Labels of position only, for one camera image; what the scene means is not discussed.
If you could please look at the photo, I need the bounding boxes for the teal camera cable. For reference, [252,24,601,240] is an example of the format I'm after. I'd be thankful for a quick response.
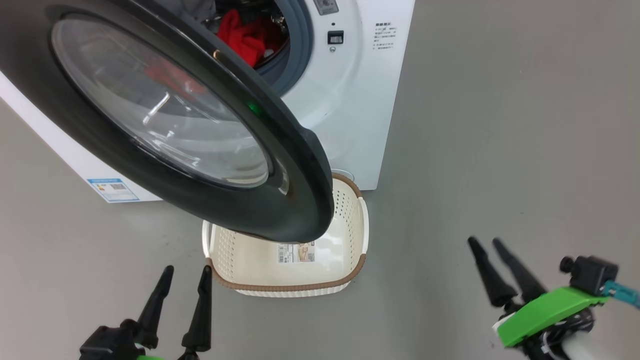
[602,281,640,308]

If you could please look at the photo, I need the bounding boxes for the grey rubber door gasket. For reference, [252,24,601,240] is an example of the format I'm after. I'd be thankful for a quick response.
[257,0,315,97]

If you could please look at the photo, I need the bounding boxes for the basket product label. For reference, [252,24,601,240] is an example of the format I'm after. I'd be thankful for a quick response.
[277,241,316,264]

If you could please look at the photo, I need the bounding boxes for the blue energy label sticker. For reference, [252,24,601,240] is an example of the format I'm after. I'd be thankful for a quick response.
[86,177,141,203]

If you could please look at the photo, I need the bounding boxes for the dark round glass washer door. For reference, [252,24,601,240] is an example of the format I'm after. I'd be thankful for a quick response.
[0,0,335,244]

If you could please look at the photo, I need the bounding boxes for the white front-load washing machine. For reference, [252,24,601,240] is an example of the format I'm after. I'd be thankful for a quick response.
[0,0,416,203]

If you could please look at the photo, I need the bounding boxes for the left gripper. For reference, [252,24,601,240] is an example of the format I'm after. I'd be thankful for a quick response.
[79,265,213,360]

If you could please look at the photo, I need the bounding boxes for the printed text notice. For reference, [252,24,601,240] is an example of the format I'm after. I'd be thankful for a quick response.
[372,21,399,51]

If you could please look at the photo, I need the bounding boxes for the cream perforated basket brown rim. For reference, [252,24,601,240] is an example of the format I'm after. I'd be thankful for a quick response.
[202,172,370,298]

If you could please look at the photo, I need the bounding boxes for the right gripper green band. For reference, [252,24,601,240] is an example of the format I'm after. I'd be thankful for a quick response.
[468,236,609,351]

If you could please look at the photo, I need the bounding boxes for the large red garment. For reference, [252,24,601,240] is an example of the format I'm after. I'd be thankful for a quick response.
[216,8,283,68]

